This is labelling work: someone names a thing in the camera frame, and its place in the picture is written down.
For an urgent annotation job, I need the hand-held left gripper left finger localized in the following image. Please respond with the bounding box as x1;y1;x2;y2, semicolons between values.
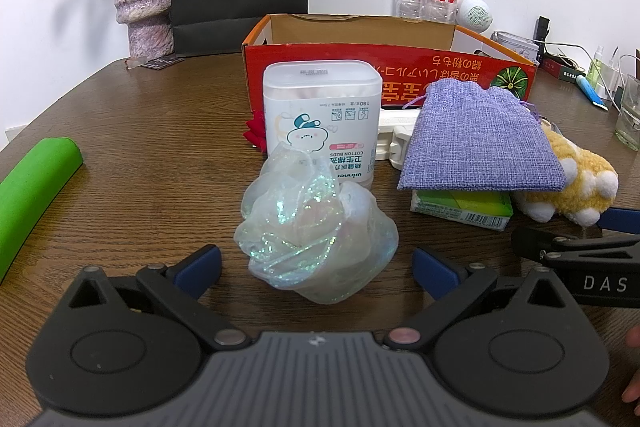
65;245;249;351

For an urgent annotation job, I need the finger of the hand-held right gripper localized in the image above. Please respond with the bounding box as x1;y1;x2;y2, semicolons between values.
511;225;640;264
596;206;640;235

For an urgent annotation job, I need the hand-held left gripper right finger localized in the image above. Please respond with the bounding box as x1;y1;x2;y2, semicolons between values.
384;246;572;351

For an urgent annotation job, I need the yellow and white plush toy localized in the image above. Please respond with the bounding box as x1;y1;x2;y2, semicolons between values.
514;122;620;228

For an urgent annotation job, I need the green tissue packet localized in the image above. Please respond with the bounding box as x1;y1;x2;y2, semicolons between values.
409;188;515;232

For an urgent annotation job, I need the iridescent plastic bag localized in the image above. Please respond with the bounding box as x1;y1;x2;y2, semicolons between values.
234;142;401;306

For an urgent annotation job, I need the purple linen drawstring pouch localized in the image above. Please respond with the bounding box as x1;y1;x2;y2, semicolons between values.
396;79;569;193

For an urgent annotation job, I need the red artificial rose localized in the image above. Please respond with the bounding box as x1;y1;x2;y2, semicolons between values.
243;109;269;153

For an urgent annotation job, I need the white folding phone holder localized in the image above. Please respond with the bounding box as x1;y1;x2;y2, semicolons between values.
375;107;427;170

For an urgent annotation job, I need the white cotton bud box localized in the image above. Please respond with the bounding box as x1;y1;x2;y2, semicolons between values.
263;60;384;188

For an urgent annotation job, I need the orange cardboard box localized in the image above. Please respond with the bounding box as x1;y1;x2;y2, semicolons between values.
241;13;539;114

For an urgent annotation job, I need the person's right hand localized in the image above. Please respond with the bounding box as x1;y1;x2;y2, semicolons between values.
621;326;640;404

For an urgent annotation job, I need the clear drinking glass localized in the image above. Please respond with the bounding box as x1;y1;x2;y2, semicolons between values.
614;74;640;152

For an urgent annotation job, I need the blue and white tube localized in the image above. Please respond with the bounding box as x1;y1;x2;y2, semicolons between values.
574;74;610;112

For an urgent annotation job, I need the white charger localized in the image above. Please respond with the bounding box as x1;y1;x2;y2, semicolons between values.
597;57;626;100

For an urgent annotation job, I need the small green spray bottle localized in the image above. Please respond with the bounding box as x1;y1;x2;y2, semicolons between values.
586;46;606;89

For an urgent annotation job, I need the dark flat box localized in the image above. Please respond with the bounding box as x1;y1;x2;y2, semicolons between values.
537;54;586;83

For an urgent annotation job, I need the green foam wrist rest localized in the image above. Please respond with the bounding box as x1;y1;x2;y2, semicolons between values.
0;137;85;284

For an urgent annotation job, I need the small white box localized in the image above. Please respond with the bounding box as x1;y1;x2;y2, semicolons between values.
492;31;541;64

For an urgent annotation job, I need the dark patterned card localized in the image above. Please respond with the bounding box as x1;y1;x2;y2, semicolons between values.
141;55;182;70

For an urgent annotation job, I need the white round speaker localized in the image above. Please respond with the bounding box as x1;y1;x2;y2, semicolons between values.
457;0;494;33

